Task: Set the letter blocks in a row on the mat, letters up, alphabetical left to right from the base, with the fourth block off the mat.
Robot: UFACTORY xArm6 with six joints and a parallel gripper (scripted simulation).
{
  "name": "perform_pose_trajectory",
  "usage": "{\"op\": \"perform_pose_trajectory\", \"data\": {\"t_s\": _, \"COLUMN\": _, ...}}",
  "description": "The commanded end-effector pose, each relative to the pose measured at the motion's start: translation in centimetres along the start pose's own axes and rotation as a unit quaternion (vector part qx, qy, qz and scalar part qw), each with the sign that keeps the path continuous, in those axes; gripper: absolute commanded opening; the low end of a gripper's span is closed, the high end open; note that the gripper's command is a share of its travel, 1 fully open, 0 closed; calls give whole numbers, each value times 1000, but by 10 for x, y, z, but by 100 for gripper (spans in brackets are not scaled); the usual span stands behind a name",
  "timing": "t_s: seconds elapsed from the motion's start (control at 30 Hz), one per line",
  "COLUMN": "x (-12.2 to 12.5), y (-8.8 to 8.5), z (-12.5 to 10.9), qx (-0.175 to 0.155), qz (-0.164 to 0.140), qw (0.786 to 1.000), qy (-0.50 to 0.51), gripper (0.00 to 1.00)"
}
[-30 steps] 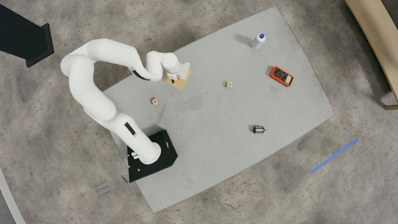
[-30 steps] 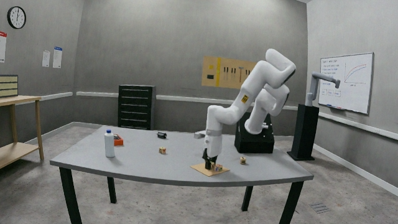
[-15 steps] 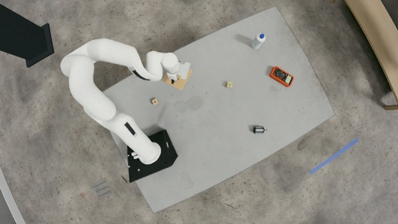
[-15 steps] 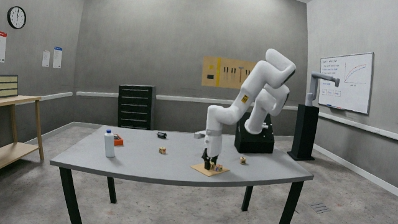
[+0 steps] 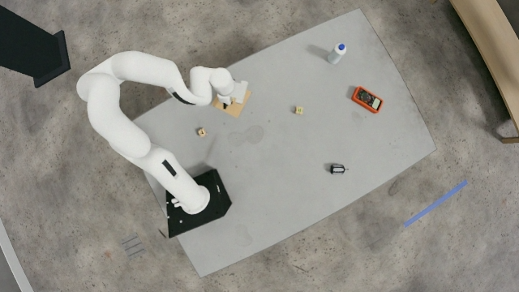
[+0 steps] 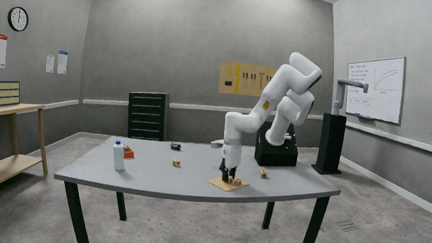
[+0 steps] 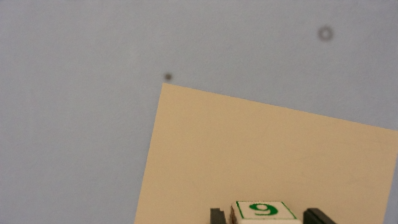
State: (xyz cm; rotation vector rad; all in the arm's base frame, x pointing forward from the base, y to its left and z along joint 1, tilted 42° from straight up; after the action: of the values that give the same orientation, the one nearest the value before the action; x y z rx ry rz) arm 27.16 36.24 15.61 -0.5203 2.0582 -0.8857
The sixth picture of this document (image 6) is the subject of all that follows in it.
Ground orange pocket multimeter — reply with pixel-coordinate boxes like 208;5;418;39
124;145;134;158

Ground white plastic bottle with blue cap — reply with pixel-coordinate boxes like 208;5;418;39
113;140;125;171

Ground tan square mat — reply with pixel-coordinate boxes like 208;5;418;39
207;177;249;192

